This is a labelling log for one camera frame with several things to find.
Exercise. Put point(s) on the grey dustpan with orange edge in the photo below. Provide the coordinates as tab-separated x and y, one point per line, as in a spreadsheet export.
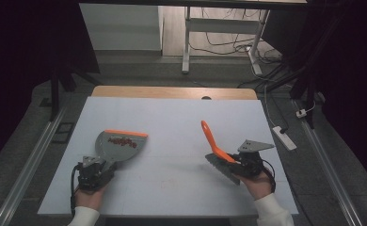
119	147

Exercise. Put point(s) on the white panel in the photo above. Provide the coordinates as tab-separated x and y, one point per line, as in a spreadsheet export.
122	26

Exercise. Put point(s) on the white power strip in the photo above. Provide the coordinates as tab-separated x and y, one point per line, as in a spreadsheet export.
284	138

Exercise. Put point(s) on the black rectangular floor frame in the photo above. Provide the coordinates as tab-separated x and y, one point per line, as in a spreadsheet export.
64	132

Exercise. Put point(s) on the orange brush with grey bristles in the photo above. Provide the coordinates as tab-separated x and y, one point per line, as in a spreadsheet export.
214	146

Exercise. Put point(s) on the black metal stand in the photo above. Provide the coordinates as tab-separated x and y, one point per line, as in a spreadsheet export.
55	91
307	78

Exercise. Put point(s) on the white table cover sheet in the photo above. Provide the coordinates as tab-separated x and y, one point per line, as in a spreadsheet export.
175	132

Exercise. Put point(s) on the person's left hand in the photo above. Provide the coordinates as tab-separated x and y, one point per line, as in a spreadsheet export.
89	198

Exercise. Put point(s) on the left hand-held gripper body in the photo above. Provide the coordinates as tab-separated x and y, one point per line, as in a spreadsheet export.
90	175

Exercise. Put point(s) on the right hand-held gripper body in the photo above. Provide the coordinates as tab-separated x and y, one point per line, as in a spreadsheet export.
252	160

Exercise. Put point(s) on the aluminium floor rail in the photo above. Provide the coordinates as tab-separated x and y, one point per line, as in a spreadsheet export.
28	169
329	163

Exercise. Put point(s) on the wooden table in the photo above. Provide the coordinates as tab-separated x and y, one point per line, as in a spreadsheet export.
172	93

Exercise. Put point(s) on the black curtain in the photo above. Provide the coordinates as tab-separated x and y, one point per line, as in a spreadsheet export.
351	78
18	62

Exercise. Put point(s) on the white metal desk frame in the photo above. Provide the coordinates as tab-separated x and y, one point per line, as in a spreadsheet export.
222	25

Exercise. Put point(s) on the person's right hand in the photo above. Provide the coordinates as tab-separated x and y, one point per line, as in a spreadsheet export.
260	186

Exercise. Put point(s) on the small white plug adapter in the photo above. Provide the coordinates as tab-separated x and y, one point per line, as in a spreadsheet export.
301	113

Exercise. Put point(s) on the pile of brown beans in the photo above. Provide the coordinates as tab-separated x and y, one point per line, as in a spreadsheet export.
122	142

